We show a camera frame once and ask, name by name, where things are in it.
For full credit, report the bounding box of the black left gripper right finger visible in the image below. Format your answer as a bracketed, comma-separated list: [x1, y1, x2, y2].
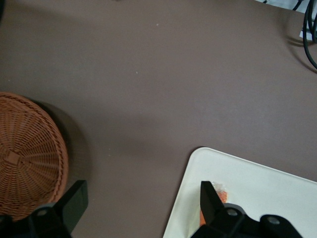
[190, 180, 303, 238]

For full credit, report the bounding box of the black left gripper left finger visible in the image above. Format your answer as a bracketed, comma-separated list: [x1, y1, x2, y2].
[0, 179, 89, 238]

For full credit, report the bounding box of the toy hot dog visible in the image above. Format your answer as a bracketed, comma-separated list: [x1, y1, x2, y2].
[199, 182, 229, 228]

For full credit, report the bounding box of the cream plastic tray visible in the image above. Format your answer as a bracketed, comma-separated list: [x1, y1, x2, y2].
[162, 146, 317, 238]

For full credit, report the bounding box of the round brown wicker basket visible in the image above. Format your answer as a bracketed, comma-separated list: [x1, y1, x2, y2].
[0, 92, 70, 223]

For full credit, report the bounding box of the black looped cable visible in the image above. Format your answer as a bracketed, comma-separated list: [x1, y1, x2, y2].
[302, 0, 317, 73]

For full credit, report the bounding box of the thin black cable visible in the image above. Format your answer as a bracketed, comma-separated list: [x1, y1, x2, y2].
[292, 0, 306, 11]

